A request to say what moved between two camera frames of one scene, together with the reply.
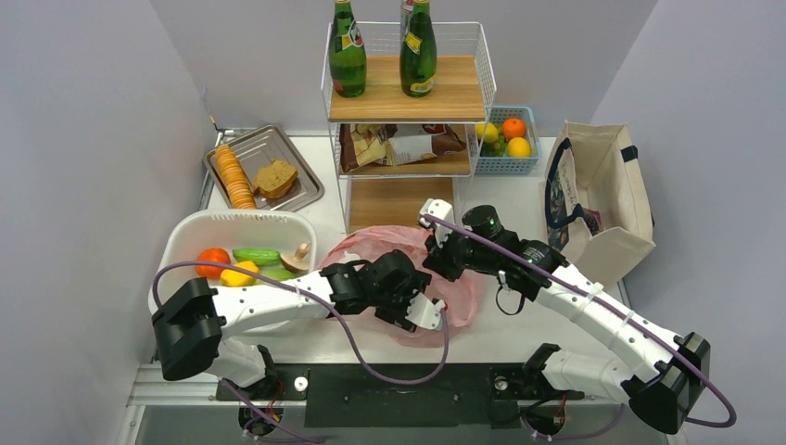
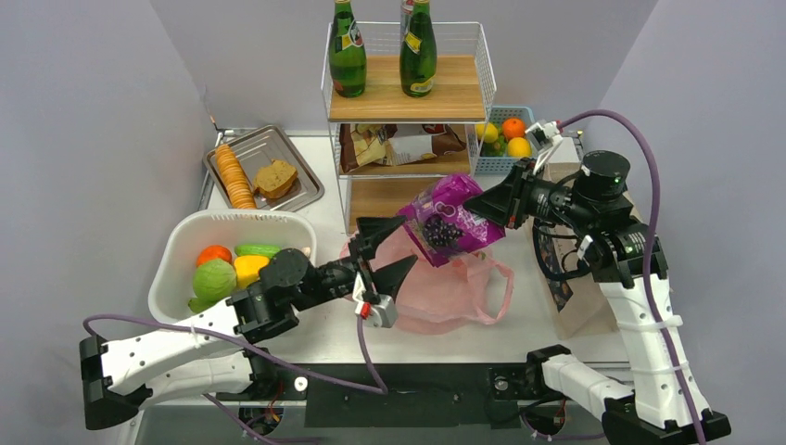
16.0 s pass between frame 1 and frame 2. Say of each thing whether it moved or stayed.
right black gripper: moved
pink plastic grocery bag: moved
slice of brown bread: stayed
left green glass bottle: stayed
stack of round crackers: stayed
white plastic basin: stayed
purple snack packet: moved
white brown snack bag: stayed
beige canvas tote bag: moved
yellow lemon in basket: stayed
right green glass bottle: stayed
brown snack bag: stayed
